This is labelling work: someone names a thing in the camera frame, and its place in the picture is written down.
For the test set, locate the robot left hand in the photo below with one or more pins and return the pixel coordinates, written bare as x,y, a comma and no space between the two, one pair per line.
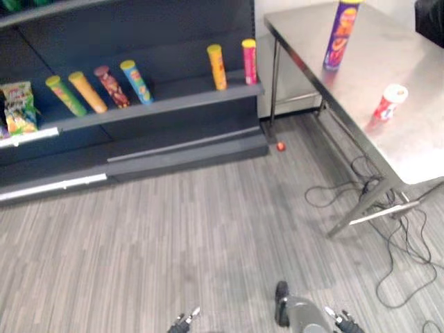
182,322

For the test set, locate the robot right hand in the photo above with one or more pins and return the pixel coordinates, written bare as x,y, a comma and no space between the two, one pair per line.
345,324

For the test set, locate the dark grey shelf unit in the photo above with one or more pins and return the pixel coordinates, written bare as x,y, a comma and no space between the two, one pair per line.
173,104

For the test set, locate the red white gum canister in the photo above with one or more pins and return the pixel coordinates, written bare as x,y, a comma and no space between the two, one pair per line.
388,104

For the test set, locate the blue chips can yellow lid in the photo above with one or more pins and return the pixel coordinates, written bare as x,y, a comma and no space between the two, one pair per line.
137,83

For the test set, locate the dark red chips can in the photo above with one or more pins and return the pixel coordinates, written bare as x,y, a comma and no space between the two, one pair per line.
112,88

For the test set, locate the orange chips can yellow lid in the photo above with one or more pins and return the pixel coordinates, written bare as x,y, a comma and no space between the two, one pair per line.
88,93

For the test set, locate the green chips can yellow lid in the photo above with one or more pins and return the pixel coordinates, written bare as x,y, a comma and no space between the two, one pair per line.
66,95

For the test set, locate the amber chips can yellow lid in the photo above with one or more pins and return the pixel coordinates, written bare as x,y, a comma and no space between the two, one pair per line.
217,67

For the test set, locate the pink chips can yellow lid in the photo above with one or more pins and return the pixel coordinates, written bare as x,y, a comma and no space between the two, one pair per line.
249,62

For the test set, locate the purple chips can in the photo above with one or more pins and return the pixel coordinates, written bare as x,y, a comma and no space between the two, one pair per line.
341,34

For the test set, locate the robot right leg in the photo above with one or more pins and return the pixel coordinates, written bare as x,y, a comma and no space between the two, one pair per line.
305,314

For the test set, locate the long white price strip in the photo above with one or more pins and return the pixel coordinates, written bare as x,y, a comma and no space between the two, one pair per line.
69,182

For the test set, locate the small red ball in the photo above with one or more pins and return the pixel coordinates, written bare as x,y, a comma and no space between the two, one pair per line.
281,146

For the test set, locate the short white price strip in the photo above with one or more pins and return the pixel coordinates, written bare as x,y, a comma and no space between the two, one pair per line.
31,136

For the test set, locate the yellow green snack bag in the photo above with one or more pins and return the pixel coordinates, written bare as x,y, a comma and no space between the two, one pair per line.
21,121

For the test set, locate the stainless steel table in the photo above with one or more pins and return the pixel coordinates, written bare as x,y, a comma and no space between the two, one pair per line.
381,52

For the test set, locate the white green snack bag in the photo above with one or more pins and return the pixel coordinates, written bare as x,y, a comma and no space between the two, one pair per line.
17,95

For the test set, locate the black object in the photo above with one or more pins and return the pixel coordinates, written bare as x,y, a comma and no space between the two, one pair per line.
431,21

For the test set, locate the green package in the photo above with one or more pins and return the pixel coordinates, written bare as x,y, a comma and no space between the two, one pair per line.
10,4

